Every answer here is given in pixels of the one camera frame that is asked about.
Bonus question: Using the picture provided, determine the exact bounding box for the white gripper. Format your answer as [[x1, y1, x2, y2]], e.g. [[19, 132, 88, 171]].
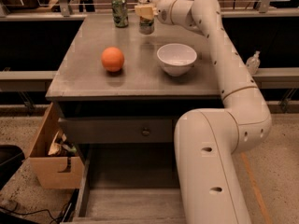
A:
[[135, 0, 177, 25]]

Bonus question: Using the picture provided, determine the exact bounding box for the white 7up can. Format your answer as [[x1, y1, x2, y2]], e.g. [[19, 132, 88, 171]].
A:
[[137, 0, 156, 35]]

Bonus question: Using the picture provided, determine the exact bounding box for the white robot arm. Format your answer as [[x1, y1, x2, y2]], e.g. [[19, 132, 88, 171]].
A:
[[135, 0, 272, 224]]

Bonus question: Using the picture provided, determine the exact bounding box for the green soda can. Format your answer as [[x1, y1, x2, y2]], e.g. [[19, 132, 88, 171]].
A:
[[111, 0, 129, 28]]

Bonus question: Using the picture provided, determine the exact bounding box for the grey wooden drawer cabinet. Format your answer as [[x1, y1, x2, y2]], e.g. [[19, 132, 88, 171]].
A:
[[45, 13, 225, 161]]

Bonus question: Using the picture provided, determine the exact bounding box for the grey top drawer with knob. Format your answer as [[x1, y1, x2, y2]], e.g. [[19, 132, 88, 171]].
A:
[[59, 117, 174, 144]]

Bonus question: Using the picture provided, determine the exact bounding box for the open grey middle drawer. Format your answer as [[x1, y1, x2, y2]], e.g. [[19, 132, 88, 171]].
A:
[[65, 143, 186, 224]]

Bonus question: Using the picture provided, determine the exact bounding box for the white bowl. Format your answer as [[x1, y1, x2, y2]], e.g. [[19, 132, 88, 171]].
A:
[[156, 43, 197, 77]]

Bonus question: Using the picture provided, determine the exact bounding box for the orange ball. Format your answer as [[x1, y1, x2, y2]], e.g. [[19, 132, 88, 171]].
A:
[[101, 47, 124, 72]]

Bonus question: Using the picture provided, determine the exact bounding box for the cardboard box with trash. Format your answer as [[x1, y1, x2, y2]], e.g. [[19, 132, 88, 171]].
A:
[[28, 104, 84, 189]]

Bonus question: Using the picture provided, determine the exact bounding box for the black bin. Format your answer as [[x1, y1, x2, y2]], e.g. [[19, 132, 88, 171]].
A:
[[0, 145, 25, 189]]

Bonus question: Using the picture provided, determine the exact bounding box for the black floor cable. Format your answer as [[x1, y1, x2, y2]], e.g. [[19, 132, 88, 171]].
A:
[[0, 199, 74, 224]]

